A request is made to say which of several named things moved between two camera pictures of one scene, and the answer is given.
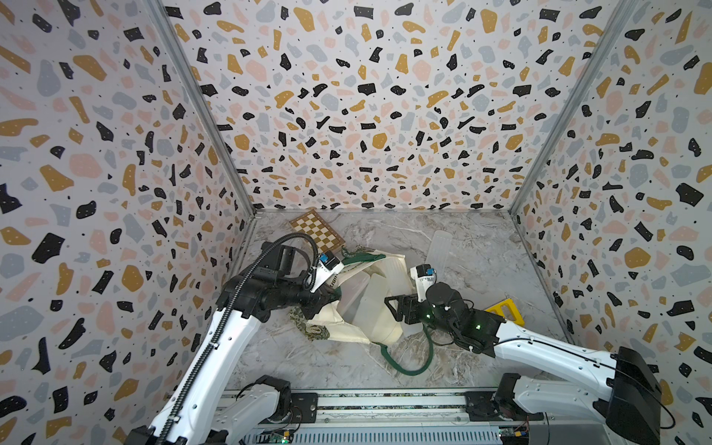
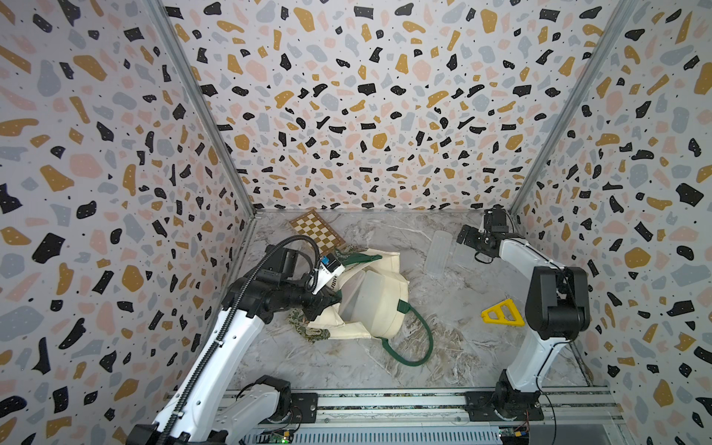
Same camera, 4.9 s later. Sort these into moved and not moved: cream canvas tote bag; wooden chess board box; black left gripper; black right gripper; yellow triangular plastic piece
Moved: black right gripper; cream canvas tote bag
Not moved: black left gripper; wooden chess board box; yellow triangular plastic piece
